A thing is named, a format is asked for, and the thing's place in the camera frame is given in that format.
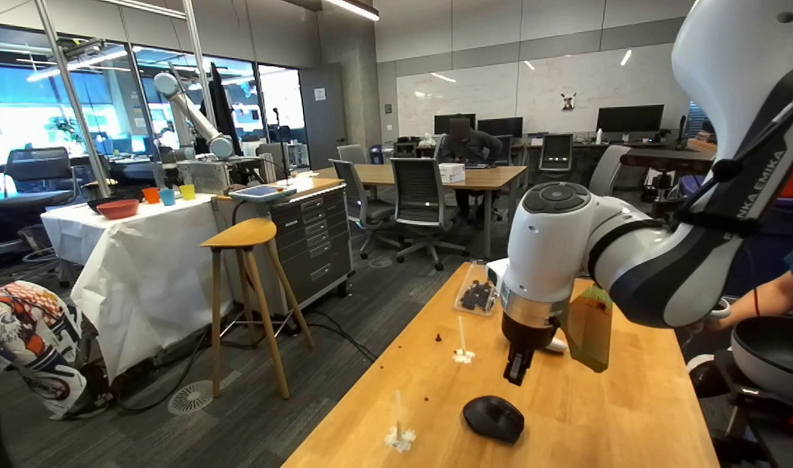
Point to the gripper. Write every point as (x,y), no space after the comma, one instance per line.
(526,333)

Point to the person's forearm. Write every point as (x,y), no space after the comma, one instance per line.
(770,296)

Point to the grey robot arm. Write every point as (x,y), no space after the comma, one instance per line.
(198,117)

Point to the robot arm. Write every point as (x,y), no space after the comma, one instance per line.
(708,84)

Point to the black computer mouse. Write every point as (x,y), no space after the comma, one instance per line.
(494,418)

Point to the small white object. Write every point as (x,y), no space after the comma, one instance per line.
(556,346)

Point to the white stick on base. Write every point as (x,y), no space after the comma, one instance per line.
(462,354)
(400,439)

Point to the olive translucent plastic piece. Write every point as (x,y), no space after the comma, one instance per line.
(589,328)

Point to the clear box of black parts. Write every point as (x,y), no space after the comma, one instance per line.
(476,296)

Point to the wooden table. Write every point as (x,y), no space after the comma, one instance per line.
(481,177)

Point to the white box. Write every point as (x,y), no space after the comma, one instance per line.
(452,172)

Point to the hand controller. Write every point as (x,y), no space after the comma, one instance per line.
(718,311)

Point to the person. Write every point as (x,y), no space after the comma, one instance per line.
(468,146)

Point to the black cart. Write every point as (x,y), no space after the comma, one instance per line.
(754,416)

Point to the row of monitors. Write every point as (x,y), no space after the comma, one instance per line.
(500,127)

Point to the grey drawer cabinet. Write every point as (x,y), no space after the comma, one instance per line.
(312,240)

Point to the grey frying pan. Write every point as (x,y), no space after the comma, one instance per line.
(777,354)

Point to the small picture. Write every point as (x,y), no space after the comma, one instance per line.
(568,101)

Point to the monitor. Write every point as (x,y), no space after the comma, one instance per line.
(630,118)

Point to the whiteboard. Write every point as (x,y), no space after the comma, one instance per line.
(500,91)

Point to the wooden stool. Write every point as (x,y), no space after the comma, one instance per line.
(244,235)

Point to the tablet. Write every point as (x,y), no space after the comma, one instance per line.
(263,192)

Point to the grey door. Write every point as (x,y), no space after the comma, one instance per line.
(322,117)

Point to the metal box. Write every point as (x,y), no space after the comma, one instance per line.
(208,174)

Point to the yellow cup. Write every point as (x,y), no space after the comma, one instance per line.
(187,192)

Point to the table with white cloth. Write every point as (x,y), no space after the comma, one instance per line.
(143,273)

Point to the blue cup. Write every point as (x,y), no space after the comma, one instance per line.
(168,197)

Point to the orange cup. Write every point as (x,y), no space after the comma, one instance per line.
(151,195)

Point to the red bowl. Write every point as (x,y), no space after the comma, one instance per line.
(117,208)

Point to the black bowl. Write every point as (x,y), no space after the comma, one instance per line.
(104,198)

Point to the patterned fabric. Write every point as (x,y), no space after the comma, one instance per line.
(32,338)

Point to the black office chair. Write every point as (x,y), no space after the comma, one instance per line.
(36,175)

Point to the metal frame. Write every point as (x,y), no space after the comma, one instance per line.
(71,97)

